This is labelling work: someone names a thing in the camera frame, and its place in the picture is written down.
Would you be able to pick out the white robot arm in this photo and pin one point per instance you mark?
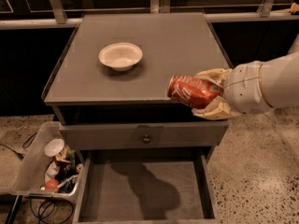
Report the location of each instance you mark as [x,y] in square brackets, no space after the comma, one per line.
[280,79]

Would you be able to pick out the grey drawer cabinet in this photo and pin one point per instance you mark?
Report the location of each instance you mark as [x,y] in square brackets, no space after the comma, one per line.
[82,91]

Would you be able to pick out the round metal drawer knob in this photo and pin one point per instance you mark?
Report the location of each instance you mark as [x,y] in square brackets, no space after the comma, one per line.
[146,138]

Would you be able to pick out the open grey middle drawer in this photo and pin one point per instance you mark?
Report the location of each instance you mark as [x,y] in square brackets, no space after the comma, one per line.
[146,186]

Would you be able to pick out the orange fruit in bin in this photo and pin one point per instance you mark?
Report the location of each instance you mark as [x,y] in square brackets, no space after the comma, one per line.
[52,184]

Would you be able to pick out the metal window railing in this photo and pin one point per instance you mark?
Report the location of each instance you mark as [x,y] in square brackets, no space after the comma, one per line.
[267,10]

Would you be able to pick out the red coke can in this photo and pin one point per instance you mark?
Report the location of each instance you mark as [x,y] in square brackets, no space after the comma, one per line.
[194,92]

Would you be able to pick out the white cup in bin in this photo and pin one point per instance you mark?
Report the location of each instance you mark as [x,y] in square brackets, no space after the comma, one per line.
[54,147]

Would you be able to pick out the closed grey top drawer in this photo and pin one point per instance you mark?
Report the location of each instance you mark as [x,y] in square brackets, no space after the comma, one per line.
[162,135]

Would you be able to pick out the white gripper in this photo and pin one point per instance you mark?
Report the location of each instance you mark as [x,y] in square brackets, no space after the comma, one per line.
[245,87]

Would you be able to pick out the white paper bowl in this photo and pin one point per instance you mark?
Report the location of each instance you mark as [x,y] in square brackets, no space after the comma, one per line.
[120,56]

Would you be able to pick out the clear plastic storage bin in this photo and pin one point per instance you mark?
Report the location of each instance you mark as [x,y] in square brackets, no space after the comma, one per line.
[30,178]

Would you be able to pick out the dark snack bag in bin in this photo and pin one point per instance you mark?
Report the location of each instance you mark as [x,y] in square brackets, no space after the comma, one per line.
[66,169]

